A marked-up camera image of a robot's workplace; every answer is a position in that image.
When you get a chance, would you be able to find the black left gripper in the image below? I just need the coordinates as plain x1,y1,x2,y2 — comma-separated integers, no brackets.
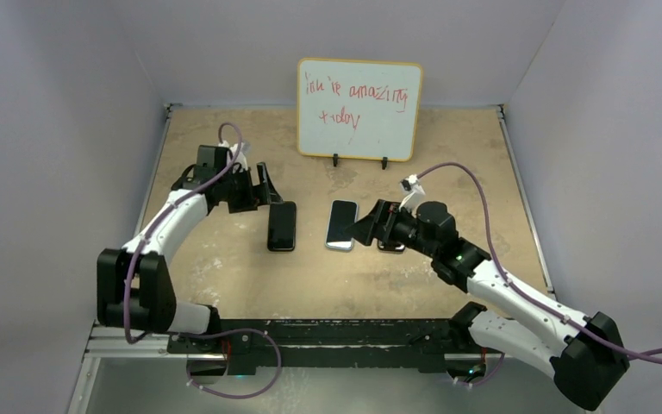
217,164,281,214

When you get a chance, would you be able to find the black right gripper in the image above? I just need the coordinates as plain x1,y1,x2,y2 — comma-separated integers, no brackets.
345,200,438,259

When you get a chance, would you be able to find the black phone case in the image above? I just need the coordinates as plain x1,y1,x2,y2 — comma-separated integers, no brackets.
266,200,298,254

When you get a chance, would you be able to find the light blue phone case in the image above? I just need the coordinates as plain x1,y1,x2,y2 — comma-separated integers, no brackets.
324,199,360,253

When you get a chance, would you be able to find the black smartphone with purple edge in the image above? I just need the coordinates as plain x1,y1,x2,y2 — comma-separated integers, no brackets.
377,240,406,254

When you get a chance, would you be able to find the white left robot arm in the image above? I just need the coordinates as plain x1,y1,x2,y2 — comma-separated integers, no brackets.
97,145,283,353

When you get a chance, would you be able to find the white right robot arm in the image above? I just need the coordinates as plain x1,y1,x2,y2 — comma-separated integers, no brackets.
345,200,630,411

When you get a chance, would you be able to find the yellow framed whiteboard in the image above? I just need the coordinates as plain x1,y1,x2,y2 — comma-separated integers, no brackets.
297,58,424,164

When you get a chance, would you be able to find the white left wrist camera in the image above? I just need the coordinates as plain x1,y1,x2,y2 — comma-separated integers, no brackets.
219,141,250,173

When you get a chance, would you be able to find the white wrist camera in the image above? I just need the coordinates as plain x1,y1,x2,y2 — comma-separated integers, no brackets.
219,141,250,173
400,174,426,213

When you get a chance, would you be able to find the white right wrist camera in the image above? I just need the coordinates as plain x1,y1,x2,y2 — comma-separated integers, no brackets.
400,174,426,213

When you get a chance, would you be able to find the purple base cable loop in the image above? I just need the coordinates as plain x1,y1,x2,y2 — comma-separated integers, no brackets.
184,328,284,400

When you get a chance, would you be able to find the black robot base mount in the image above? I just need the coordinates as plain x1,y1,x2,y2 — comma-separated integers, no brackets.
167,317,498,381

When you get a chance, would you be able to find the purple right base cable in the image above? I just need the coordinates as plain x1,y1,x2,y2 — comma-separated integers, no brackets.
451,351,506,391

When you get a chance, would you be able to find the aluminium frame rail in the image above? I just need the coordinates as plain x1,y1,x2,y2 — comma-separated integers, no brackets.
84,324,169,359

